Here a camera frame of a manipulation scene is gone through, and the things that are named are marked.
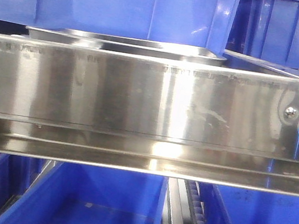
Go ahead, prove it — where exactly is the silver steel tray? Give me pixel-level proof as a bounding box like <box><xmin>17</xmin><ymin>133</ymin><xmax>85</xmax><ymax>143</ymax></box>
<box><xmin>26</xmin><ymin>26</ymin><xmax>227</xmax><ymax>66</ymax></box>

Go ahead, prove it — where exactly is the blue bin lower centre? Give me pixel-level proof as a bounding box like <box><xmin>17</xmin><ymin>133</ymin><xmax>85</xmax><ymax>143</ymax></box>
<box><xmin>0</xmin><ymin>163</ymin><xmax>168</xmax><ymax>224</ymax></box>

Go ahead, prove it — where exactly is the roller track divider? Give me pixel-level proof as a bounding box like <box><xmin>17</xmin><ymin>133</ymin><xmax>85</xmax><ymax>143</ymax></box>
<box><xmin>161</xmin><ymin>178</ymin><xmax>205</xmax><ymax>224</ymax></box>

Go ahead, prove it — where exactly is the blue crate upper right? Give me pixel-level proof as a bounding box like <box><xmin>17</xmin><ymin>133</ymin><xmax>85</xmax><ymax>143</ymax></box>
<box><xmin>227</xmin><ymin>0</ymin><xmax>299</xmax><ymax>69</ymax></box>

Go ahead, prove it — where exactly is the stainless steel shelf rail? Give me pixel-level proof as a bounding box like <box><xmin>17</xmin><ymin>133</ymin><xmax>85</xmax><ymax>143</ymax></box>
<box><xmin>0</xmin><ymin>34</ymin><xmax>299</xmax><ymax>196</ymax></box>

